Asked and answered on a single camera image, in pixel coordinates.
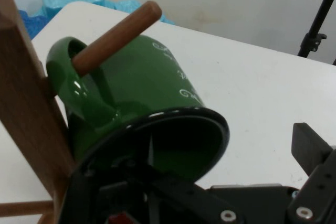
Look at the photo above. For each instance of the brown wooden mug tree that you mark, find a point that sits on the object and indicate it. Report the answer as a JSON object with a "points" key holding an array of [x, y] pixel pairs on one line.
{"points": [[23, 90]]}

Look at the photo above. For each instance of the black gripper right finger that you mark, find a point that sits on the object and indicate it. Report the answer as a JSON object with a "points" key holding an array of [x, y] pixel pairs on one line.
{"points": [[317, 171]]}

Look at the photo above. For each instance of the green enamel mug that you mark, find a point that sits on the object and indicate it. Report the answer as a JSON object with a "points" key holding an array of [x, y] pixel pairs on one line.
{"points": [[147, 77]]}

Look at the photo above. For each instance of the dark blue foam mat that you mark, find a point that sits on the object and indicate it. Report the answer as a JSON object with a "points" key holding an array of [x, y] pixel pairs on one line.
{"points": [[29, 24]]}

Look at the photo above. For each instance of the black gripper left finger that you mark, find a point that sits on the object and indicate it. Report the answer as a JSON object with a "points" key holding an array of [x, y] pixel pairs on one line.
{"points": [[110, 197]]}

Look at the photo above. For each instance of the black tripod stand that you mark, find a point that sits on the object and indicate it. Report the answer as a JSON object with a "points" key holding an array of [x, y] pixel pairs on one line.
{"points": [[315, 30]]}

